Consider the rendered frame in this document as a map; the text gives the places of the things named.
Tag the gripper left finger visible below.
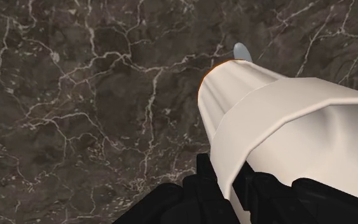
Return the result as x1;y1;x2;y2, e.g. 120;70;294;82
114;153;240;224

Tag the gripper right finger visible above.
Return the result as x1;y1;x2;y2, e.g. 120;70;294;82
233;160;358;224

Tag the pale grey oval object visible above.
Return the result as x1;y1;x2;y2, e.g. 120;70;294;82
233;42;254;63

